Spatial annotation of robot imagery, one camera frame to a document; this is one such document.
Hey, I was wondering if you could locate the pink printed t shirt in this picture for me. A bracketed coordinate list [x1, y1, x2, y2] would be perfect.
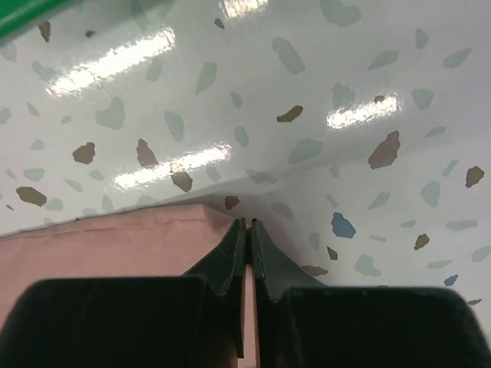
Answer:
[0, 202, 260, 368]

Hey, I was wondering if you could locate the green plastic bin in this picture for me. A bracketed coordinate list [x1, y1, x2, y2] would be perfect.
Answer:
[1, 0, 79, 38]

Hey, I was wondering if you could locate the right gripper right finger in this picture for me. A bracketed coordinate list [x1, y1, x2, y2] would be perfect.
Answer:
[250, 220, 490, 367]

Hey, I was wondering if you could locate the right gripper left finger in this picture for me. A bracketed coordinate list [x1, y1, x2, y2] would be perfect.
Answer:
[1, 219, 246, 367]

